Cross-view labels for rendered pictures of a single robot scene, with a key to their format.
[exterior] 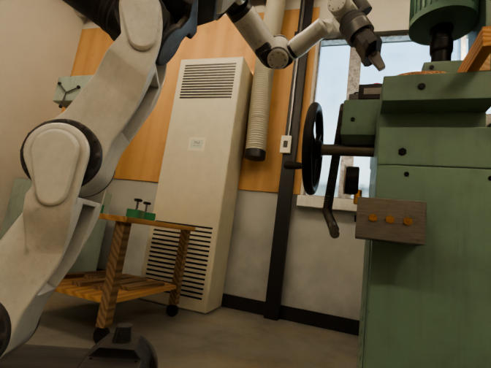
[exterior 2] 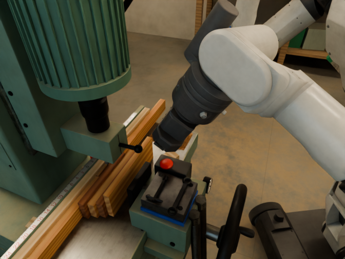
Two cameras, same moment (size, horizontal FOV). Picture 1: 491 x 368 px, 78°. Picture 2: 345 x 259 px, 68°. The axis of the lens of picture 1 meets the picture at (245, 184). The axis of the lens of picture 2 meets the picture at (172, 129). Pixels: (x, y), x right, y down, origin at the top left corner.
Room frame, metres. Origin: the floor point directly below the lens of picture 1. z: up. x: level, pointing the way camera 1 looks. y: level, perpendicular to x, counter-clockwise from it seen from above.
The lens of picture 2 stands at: (1.26, -0.33, 1.45)
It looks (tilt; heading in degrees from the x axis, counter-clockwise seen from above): 40 degrees down; 182
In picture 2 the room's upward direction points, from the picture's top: straight up
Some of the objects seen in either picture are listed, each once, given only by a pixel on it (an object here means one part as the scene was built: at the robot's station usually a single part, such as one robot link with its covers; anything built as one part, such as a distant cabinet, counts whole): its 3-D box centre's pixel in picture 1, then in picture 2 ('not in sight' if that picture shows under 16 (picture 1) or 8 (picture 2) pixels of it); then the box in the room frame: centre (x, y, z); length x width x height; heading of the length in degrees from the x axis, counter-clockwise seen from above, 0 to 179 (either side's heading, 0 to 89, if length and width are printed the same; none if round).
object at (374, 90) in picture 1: (366, 100); (171, 186); (0.90, -0.34, 0.99); 0.13 x 0.11 x 0.06; 159
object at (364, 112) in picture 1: (365, 122); (169, 206); (0.91, -0.35, 0.91); 0.15 x 0.14 x 0.09; 159
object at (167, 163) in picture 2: not in sight; (166, 163); (0.87, -0.36, 1.02); 0.03 x 0.03 x 0.01
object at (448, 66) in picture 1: (448, 79); (96, 138); (0.80, -0.53, 1.03); 0.14 x 0.07 x 0.09; 69
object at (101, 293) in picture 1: (115, 255); not in sight; (1.70, 0.64, 0.32); 0.66 x 0.57 x 0.64; 161
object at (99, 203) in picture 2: not in sight; (122, 180); (0.84, -0.47, 0.93); 0.19 x 0.02 x 0.05; 159
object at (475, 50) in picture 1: (442, 110); (116, 162); (0.77, -0.50, 0.92); 0.62 x 0.02 x 0.04; 159
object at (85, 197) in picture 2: not in sight; (105, 182); (0.85, -0.52, 0.93); 0.18 x 0.02 x 0.06; 159
